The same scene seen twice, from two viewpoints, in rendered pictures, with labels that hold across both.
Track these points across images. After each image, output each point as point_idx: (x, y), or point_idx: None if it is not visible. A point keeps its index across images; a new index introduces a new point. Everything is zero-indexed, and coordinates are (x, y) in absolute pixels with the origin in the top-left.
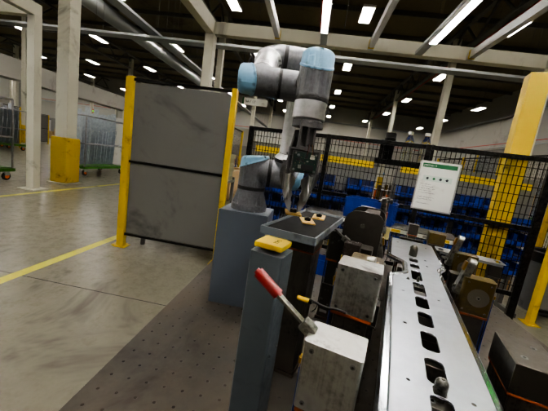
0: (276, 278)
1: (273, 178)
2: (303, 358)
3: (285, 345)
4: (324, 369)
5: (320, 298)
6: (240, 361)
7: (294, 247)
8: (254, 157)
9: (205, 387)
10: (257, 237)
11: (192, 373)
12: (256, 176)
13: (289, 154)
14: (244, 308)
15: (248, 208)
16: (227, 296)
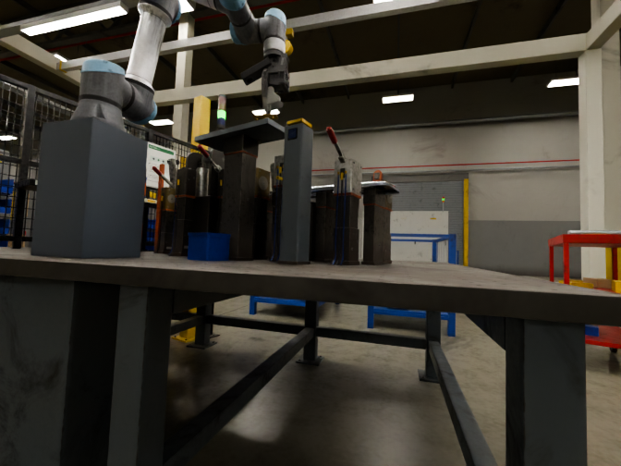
0: (312, 142)
1: (137, 101)
2: (352, 166)
3: (247, 234)
4: (356, 170)
5: (185, 234)
6: (301, 202)
7: (248, 151)
8: (119, 67)
9: (249, 263)
10: (139, 165)
11: (226, 263)
12: (122, 91)
13: (285, 71)
14: (301, 163)
15: (121, 128)
16: (108, 245)
